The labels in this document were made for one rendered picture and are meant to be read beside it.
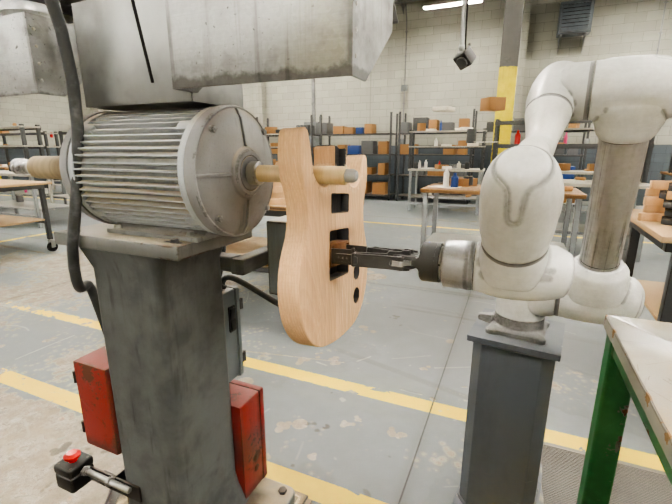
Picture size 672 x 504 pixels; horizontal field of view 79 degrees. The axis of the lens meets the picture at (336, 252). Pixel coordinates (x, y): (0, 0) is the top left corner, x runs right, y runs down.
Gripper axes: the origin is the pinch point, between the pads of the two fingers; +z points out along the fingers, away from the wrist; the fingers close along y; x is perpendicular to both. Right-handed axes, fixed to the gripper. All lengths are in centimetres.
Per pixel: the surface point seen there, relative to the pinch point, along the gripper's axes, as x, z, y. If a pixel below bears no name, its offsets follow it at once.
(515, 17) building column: 305, -14, 644
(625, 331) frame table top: -14, -55, 22
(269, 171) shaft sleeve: 15.7, 10.8, -11.1
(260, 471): -71, 32, 20
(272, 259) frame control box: -5.0, 24.3, 12.4
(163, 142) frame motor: 19.8, 26.9, -20.8
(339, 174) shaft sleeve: 15.3, -3.4, -11.2
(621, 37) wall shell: 399, -228, 1048
